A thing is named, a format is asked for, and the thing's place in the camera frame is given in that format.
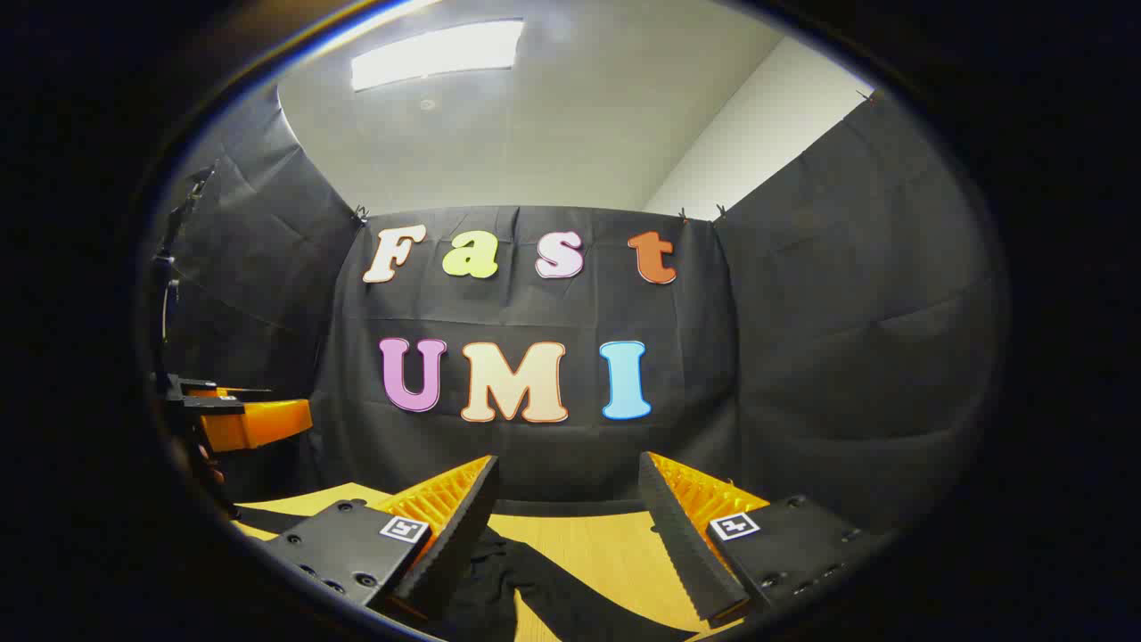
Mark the black backdrop cloth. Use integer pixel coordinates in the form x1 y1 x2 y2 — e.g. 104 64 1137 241
147 85 1008 536

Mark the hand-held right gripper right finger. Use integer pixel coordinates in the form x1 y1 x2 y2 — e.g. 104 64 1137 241
638 451 892 627

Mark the black jacket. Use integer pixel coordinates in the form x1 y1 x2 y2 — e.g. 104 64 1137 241
236 504 696 642

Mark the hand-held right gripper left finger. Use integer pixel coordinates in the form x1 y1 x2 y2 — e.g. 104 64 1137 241
266 455 500 625

